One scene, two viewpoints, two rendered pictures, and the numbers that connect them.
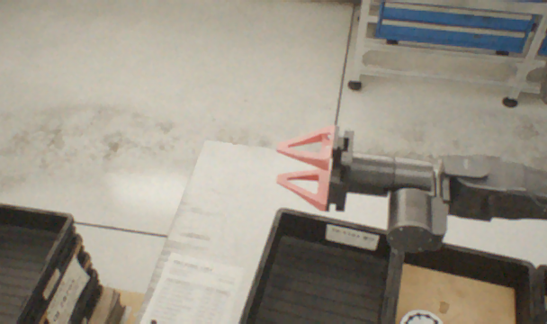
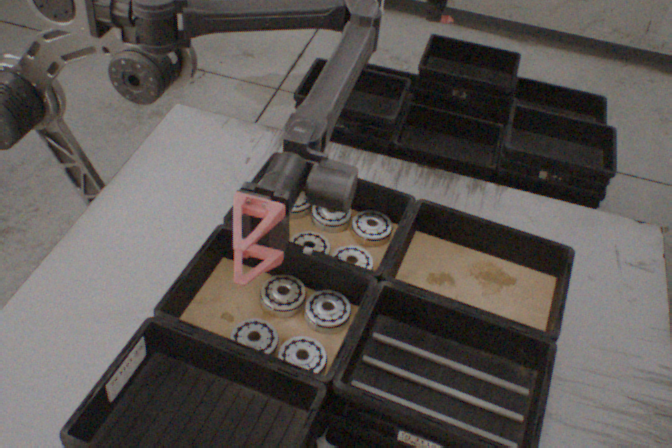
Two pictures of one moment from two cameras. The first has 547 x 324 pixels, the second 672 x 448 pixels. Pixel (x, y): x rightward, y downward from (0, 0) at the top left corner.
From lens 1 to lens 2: 70 cm
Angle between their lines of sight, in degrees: 59
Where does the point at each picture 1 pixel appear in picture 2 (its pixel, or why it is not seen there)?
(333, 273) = (154, 410)
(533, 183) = (321, 106)
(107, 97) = not seen: outside the picture
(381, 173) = (288, 186)
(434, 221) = (345, 170)
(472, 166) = (303, 127)
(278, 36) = not seen: outside the picture
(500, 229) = (131, 254)
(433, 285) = (201, 318)
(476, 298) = (224, 288)
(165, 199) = not seen: outside the picture
